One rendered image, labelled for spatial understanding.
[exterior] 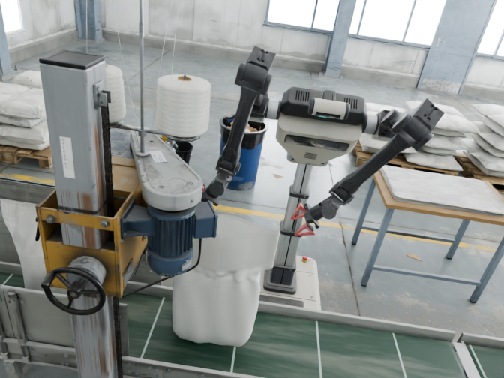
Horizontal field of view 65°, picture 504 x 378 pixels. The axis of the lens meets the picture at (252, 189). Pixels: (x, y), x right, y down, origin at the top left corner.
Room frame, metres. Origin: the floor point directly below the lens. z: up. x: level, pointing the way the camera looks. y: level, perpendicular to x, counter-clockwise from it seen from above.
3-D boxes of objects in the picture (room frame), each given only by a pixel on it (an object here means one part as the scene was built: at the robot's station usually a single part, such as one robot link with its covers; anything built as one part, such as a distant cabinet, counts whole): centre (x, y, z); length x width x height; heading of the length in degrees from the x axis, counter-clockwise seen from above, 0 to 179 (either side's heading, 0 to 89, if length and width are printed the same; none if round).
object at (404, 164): (4.85, -1.84, 0.07); 1.20 x 0.82 x 0.14; 88
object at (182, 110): (1.19, 0.25, 1.61); 0.17 x 0.17 x 0.17
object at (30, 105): (3.65, 2.20, 0.56); 0.66 x 0.42 x 0.15; 0
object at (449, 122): (4.61, -2.13, 0.68); 0.66 x 0.42 x 0.13; 87
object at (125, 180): (1.07, 0.48, 1.18); 0.34 x 0.25 x 0.31; 0
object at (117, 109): (1.19, 0.51, 1.61); 0.15 x 0.14 x 0.17; 90
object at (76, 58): (0.98, 0.48, 1.76); 0.12 x 0.11 x 0.01; 0
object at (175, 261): (1.04, 0.24, 1.21); 0.15 x 0.15 x 0.25
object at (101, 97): (0.98, 0.41, 1.68); 0.05 x 0.03 x 0.06; 0
